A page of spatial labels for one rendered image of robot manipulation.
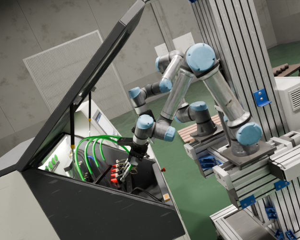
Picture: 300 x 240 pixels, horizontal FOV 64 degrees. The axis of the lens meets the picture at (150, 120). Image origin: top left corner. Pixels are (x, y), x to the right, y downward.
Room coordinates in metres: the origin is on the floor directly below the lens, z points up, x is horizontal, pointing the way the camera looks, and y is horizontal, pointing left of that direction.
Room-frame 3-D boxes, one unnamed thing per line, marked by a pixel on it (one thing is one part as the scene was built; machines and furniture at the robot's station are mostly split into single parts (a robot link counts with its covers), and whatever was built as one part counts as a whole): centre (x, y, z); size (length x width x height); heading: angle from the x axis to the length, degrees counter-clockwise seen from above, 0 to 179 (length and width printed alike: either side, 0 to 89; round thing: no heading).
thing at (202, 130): (1.71, -0.37, 1.09); 0.15 x 0.15 x 0.10
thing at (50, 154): (1.42, 0.59, 1.43); 0.54 x 0.03 x 0.02; 2
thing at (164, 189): (1.44, 0.09, 0.87); 0.62 x 0.04 x 0.16; 2
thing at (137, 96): (1.44, 0.02, 1.52); 0.09 x 0.08 x 0.11; 141
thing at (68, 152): (1.66, 0.60, 1.20); 0.13 x 0.03 x 0.31; 2
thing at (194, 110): (1.71, -0.36, 1.20); 0.13 x 0.12 x 0.14; 51
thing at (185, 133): (4.45, -0.98, 0.05); 1.12 x 0.77 x 0.10; 91
